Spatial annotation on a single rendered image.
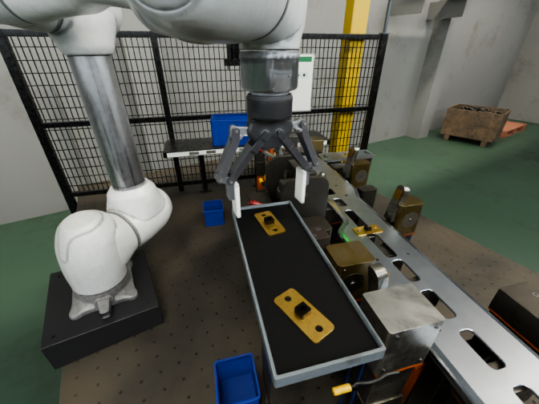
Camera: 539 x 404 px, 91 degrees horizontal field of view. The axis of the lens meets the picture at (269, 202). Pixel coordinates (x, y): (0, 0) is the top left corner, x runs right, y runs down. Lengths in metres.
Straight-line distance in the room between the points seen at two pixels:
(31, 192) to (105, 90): 2.67
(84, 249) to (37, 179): 2.58
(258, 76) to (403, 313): 0.42
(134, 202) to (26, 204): 2.63
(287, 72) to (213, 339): 0.77
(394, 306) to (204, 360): 0.58
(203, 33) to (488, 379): 0.64
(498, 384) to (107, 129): 1.02
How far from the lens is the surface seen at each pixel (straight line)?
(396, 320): 0.49
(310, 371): 0.35
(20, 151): 3.34
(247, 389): 0.85
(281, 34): 0.40
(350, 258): 0.61
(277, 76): 0.42
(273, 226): 0.54
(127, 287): 1.00
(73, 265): 0.90
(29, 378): 2.06
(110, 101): 0.88
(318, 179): 0.69
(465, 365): 0.64
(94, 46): 0.86
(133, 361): 0.97
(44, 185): 3.43
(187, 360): 0.92
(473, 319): 0.72
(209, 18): 0.25
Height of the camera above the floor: 1.47
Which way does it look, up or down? 30 degrees down
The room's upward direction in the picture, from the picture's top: straight up
